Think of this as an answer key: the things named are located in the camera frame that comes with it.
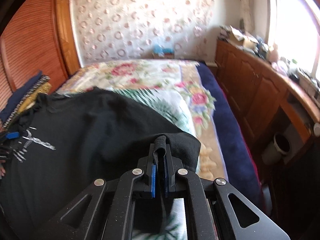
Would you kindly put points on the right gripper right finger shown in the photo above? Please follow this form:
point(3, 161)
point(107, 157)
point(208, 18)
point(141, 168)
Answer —
point(170, 172)

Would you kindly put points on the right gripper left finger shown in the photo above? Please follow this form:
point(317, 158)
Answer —
point(152, 172)

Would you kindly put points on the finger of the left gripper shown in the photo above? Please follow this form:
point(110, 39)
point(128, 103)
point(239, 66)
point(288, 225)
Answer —
point(12, 135)

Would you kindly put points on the black printed t-shirt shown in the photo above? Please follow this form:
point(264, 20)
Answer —
point(66, 142)

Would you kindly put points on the navy folded garment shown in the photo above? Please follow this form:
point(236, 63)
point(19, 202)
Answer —
point(17, 96)

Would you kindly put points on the palm leaf bedsheet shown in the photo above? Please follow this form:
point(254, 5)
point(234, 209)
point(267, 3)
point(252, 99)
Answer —
point(172, 106)

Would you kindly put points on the mustard gold folded cloth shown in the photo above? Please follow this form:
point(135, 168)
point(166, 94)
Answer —
point(31, 98)

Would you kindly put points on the navy patterned folded cloth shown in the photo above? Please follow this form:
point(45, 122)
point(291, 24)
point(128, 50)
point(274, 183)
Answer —
point(24, 97)

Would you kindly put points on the navy blue blanket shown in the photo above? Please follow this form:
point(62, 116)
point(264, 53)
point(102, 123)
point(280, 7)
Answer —
point(241, 170)

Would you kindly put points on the floral quilt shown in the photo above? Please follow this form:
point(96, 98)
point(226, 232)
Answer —
point(179, 75)

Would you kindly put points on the grey waste bin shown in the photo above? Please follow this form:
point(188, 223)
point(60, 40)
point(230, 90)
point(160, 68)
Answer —
point(276, 150)

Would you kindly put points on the box with blue cloth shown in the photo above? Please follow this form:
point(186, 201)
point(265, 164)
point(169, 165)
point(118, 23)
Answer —
point(160, 52)

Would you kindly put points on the long wooden cabinet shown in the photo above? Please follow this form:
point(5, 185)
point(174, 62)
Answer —
point(265, 102)

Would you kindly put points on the cardboard box on cabinet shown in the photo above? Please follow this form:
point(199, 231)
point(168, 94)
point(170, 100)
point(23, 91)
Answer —
point(239, 39)

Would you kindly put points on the circle patterned sheer curtain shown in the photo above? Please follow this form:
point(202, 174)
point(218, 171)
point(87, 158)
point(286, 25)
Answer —
point(134, 29)

